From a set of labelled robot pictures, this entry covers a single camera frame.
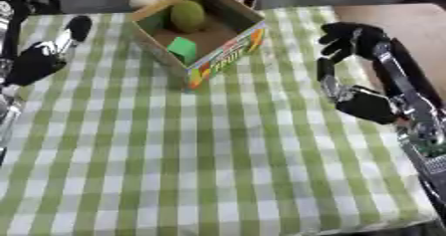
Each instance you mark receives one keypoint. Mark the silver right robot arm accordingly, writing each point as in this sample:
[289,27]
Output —
[427,160]

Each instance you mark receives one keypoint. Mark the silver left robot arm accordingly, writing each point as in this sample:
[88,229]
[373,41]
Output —
[7,107]

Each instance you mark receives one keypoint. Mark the green round toy fruit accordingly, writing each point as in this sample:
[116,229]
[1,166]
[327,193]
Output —
[187,15]

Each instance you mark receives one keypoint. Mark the green block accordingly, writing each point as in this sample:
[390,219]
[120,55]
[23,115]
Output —
[183,49]

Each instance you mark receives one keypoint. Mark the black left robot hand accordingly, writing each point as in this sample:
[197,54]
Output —
[35,64]

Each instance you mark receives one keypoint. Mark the tan cardboard box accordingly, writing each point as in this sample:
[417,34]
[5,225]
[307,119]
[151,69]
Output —
[200,36]

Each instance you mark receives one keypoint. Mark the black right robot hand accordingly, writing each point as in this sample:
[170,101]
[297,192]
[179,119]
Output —
[360,90]

